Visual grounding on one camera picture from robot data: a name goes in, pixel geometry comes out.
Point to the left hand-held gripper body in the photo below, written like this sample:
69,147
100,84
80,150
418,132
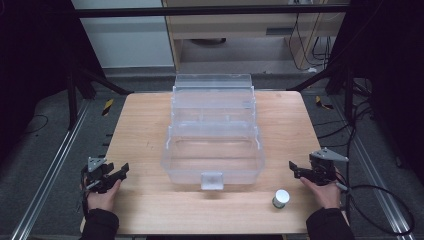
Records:
96,166

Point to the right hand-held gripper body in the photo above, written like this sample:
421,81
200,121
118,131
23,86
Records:
323,166

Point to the person's right hand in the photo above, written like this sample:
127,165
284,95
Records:
325,195

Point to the person's left hand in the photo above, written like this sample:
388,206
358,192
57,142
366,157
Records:
103,198

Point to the small white-capped jar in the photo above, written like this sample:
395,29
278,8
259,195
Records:
281,197

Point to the black metal stand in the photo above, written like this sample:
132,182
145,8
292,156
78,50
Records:
348,93
71,100

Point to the clear plastic storage box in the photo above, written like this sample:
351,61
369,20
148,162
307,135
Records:
213,156

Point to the dark curtain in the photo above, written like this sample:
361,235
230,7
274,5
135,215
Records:
393,66
30,60

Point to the white cabinet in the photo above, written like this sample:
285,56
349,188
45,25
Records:
126,40

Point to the light wooden desk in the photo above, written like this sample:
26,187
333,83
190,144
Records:
240,25

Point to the black horizontal bar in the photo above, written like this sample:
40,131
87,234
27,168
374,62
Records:
200,11

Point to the aluminium floor rail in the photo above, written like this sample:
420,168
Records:
376,176
50,170

